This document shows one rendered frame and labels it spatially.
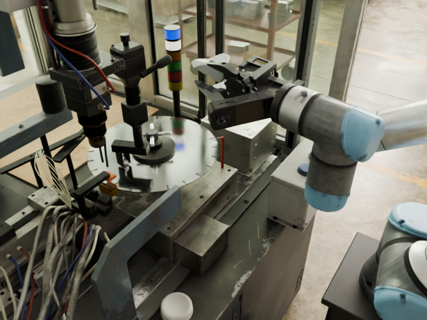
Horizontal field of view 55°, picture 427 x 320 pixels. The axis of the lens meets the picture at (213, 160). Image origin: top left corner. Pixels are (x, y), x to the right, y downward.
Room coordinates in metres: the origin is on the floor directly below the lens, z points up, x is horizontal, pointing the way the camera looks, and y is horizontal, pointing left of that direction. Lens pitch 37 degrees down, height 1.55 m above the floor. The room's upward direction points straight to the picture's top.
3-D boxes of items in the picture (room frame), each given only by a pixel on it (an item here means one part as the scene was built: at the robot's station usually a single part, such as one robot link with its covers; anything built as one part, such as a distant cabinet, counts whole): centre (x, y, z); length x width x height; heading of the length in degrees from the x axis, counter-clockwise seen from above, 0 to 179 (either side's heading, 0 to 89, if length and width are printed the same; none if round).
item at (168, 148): (0.85, 0.15, 0.96); 0.11 x 0.11 x 0.03
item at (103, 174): (0.69, 0.26, 0.95); 0.10 x 0.03 x 0.07; 146
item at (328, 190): (0.55, -0.20, 1.11); 0.11 x 0.08 x 0.11; 156
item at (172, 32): (1.15, 0.12, 1.14); 0.05 x 0.04 x 0.03; 56
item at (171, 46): (1.15, 0.12, 1.11); 0.05 x 0.04 x 0.03; 56
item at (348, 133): (0.54, -0.20, 1.21); 0.11 x 0.08 x 0.09; 47
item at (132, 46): (0.78, 0.17, 1.17); 0.06 x 0.05 x 0.20; 137
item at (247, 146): (1.10, -0.08, 0.82); 0.18 x 0.18 x 0.15; 56
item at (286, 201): (0.90, -0.27, 0.82); 0.28 x 0.11 x 0.15; 146
